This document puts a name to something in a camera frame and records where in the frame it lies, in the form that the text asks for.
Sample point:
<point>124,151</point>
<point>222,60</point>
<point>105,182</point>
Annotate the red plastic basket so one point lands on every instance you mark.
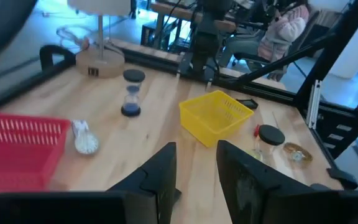
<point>17,161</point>

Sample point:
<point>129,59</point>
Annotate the silver aluminium profile post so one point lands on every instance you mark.
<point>314,102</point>

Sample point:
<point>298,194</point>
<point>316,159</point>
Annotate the small red object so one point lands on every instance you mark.
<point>256,131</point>

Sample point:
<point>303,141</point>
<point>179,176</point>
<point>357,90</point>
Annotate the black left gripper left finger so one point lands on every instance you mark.
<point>160,174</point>

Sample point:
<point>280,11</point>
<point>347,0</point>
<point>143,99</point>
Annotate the wooden desk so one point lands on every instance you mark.
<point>179,12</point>

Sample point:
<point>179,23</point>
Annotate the person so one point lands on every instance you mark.
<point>283,34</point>

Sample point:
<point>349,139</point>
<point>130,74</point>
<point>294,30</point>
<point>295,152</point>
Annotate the black fitness band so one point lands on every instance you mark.
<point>248,103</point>

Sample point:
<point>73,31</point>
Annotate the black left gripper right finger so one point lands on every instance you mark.
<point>244,180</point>

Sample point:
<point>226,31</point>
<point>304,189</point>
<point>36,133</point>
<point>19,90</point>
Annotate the black table clamp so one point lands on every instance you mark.
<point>343,179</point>

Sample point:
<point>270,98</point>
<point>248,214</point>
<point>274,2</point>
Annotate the white plastic bag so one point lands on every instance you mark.
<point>85,143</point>

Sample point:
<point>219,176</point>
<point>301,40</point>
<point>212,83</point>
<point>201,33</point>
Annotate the blue sand hourglass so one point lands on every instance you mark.
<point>131,109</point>

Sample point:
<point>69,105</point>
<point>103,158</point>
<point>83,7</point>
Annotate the yellow plastic basket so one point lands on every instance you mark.
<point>204,124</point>

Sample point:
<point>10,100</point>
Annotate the table lamp with wooden base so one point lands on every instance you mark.
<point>104,67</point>

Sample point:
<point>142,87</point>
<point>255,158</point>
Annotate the black aluminium table frame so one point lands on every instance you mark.
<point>154,60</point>

